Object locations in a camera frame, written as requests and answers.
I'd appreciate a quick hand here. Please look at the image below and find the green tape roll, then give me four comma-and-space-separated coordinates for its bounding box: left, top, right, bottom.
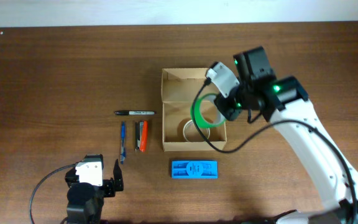
191, 93, 226, 128

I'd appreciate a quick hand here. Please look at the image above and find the white masking tape roll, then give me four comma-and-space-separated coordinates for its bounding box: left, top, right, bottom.
182, 120, 211, 142

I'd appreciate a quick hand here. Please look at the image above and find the blue ballpoint pen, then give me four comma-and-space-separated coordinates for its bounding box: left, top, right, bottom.
120, 121, 126, 164

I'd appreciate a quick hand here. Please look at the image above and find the orange black stapler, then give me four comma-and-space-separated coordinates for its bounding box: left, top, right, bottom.
135, 121, 149, 152

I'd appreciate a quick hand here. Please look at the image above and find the black sharpie marker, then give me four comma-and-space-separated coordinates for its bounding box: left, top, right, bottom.
114, 110, 155, 116

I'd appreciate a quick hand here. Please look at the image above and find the blue whiteboard duster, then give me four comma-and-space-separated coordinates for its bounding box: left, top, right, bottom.
171, 160, 218, 179

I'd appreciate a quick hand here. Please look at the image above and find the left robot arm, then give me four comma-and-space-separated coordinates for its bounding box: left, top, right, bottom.
65, 157, 124, 224

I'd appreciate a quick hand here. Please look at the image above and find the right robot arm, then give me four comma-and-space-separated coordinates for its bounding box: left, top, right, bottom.
206, 47, 358, 223

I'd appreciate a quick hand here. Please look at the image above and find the cardboard box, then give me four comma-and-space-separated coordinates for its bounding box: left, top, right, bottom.
161, 68, 227, 152

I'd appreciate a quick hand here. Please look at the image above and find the left black cable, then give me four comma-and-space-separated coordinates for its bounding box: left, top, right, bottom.
28, 162, 80, 224

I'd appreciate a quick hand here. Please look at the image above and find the black cable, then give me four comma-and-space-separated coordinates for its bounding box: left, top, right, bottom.
192, 77, 358, 224
28, 162, 80, 224

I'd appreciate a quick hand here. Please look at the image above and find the right black cable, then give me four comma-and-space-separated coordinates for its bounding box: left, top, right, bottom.
192, 77, 358, 224

